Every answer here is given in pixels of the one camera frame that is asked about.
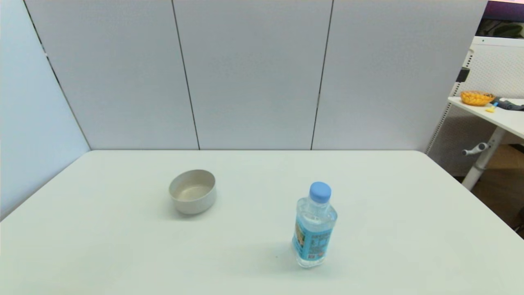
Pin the clear soda water bottle blue cap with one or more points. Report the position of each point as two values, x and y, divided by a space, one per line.
314 229

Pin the beige round bowl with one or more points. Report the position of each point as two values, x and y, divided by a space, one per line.
192 196

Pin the dark grey cloth bundle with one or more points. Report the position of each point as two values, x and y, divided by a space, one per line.
510 105

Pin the small yellow blue tool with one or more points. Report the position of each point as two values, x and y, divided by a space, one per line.
491 108

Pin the orange woven basket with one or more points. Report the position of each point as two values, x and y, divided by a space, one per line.
476 98

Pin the white perforated pegboard panel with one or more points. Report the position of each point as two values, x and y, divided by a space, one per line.
495 69

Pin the white height-adjustable desk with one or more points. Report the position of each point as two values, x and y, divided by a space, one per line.
507 119

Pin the black clip on pegboard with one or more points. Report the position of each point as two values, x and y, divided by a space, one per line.
463 75

